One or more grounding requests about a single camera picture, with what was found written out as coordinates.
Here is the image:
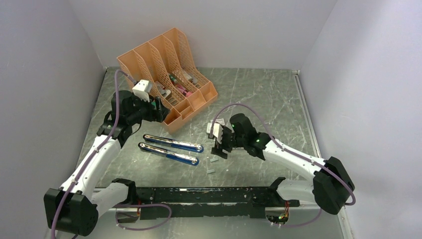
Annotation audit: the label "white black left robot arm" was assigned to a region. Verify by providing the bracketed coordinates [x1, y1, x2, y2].
[43, 90, 170, 238]

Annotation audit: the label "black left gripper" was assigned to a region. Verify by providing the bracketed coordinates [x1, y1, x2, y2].
[126, 92, 170, 125]

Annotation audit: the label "orange plastic file organizer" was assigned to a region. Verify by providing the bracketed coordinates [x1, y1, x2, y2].
[117, 28, 218, 133]

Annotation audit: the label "grey white stapler remover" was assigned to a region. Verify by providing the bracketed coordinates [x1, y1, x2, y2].
[155, 82, 172, 99]

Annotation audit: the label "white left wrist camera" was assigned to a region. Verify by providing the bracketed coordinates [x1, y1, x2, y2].
[132, 80, 153, 102]

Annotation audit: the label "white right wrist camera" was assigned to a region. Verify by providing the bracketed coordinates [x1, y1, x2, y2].
[206, 122, 223, 143]

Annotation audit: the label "small staple box sleeve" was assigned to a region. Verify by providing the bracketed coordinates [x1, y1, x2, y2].
[215, 119, 225, 125]

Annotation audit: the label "blue metal stapler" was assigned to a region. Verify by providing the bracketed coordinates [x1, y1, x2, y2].
[138, 134, 204, 166]

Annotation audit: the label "pink marker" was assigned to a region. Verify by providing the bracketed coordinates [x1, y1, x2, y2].
[175, 84, 192, 97]

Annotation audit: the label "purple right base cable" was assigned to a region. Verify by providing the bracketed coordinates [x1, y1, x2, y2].
[270, 208, 323, 229]

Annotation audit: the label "green capped marker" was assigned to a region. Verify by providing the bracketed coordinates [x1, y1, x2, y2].
[169, 74, 177, 84]

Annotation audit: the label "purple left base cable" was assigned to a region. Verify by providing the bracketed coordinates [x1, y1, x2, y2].
[112, 204, 172, 231]

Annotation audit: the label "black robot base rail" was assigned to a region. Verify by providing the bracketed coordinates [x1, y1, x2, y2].
[122, 184, 300, 220]

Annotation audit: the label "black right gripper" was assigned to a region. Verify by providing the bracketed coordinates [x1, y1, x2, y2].
[211, 126, 246, 159]

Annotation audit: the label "grey white item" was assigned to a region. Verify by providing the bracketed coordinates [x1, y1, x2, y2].
[183, 71, 198, 85]

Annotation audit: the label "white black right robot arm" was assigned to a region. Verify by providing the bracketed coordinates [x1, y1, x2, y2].
[207, 114, 355, 215]

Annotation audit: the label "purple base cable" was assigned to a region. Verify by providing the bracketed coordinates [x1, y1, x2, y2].
[112, 204, 172, 231]
[270, 208, 323, 229]

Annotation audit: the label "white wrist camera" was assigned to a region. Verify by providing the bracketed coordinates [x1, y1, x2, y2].
[132, 80, 153, 102]
[206, 122, 223, 143]

